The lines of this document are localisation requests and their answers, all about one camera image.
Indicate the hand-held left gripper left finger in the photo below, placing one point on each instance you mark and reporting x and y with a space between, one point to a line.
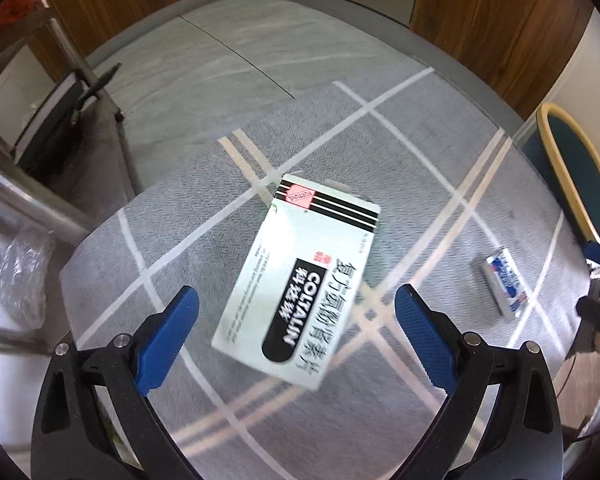
165 340

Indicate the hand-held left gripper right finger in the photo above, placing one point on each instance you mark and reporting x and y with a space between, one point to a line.
425 340

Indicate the blue bin with yellow rim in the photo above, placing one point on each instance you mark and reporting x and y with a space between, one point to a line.
580 160

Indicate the white medicine box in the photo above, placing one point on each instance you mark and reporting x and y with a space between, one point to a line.
290 280

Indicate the small blue white packet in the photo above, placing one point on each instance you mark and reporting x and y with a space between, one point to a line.
504 285

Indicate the clear plastic bag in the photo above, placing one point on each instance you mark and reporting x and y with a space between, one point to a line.
22 280

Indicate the grey rug with white stripes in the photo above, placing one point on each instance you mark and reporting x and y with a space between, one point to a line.
430 160

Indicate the metal rack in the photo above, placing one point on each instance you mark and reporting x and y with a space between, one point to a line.
35 200

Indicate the red plastic bag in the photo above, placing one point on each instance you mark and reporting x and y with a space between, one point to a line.
22 7

